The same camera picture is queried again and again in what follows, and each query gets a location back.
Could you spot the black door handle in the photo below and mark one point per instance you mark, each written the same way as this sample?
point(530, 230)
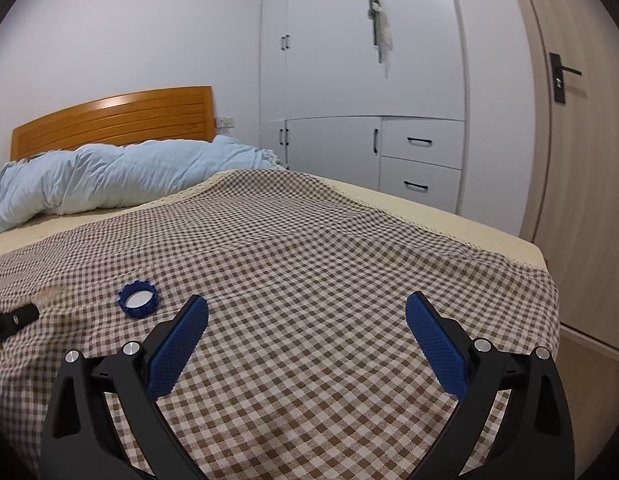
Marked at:
point(558, 69)

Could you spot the hanging white cloth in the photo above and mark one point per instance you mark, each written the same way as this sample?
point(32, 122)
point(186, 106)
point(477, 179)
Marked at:
point(382, 38)

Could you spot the light blue duvet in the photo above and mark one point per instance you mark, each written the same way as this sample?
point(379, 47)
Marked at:
point(104, 176)

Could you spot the wall socket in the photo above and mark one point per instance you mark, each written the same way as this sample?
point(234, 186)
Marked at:
point(224, 122)

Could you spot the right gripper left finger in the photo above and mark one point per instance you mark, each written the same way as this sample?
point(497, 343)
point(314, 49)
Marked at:
point(80, 439)

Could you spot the blue bottle cap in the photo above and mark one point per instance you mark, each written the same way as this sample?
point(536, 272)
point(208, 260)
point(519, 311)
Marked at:
point(138, 299)

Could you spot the white wardrobe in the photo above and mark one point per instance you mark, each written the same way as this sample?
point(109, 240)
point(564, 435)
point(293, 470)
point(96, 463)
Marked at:
point(327, 109)

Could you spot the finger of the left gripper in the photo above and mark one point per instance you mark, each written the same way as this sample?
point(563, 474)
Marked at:
point(14, 321)

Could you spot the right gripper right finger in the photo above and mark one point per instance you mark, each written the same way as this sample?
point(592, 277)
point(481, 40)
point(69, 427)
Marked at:
point(535, 438)

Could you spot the wooden bed frame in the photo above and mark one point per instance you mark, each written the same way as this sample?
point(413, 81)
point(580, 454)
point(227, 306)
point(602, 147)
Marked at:
point(185, 113)

